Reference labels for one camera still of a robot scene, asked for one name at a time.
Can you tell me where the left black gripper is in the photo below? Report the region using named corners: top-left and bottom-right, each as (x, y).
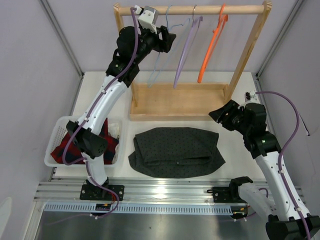
top-left (133, 25), bottom-right (176, 64)

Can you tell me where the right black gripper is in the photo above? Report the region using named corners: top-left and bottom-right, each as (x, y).
top-left (209, 99), bottom-right (251, 136)

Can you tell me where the dark grey dotted skirt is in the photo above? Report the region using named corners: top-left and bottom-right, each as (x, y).
top-left (128, 127), bottom-right (226, 179)

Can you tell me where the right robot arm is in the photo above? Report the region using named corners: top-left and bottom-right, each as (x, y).
top-left (209, 100), bottom-right (320, 240)

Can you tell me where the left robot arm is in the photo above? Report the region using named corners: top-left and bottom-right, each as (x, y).
top-left (62, 25), bottom-right (176, 200)

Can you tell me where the purple plastic hanger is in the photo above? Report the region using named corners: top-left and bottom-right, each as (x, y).
top-left (173, 16), bottom-right (203, 89)

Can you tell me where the orange plastic hanger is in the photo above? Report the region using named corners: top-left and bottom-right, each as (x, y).
top-left (197, 3), bottom-right (229, 84)

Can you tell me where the wooden clothes rack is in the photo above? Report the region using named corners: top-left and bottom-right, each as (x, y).
top-left (129, 0), bottom-right (272, 122)

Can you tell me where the white cloth in basket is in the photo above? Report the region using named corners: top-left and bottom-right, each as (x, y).
top-left (108, 122), bottom-right (121, 139)

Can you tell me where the white plastic basket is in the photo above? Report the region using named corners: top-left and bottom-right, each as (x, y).
top-left (44, 115), bottom-right (126, 168)

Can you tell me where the red plaid garment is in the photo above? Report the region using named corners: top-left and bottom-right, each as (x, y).
top-left (50, 118), bottom-right (119, 165)

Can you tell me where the light blue wire hanger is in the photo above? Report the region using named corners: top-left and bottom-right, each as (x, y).
top-left (147, 4), bottom-right (191, 88)

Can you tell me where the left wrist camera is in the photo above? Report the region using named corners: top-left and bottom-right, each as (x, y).
top-left (134, 5), bottom-right (159, 34)

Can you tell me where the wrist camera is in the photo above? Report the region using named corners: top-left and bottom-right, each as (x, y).
top-left (134, 5), bottom-right (159, 34)
top-left (244, 90), bottom-right (259, 103)

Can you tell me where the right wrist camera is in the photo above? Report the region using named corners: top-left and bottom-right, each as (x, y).
top-left (244, 90), bottom-right (259, 103)

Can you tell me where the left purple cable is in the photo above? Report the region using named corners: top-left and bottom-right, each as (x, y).
top-left (61, 6), bottom-right (141, 218)

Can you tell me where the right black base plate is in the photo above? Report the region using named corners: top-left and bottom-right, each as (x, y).
top-left (206, 186), bottom-right (241, 203)

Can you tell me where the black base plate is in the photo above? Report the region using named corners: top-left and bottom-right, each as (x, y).
top-left (79, 184), bottom-right (125, 201)
top-left (206, 186), bottom-right (241, 203)

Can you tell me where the white slotted cable duct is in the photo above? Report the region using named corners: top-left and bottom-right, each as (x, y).
top-left (44, 202), bottom-right (245, 216)

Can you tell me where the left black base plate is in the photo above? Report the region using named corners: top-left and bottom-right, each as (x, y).
top-left (79, 184), bottom-right (125, 201)

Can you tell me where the aluminium mounting rail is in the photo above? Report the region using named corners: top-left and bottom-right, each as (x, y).
top-left (33, 177), bottom-right (230, 205)

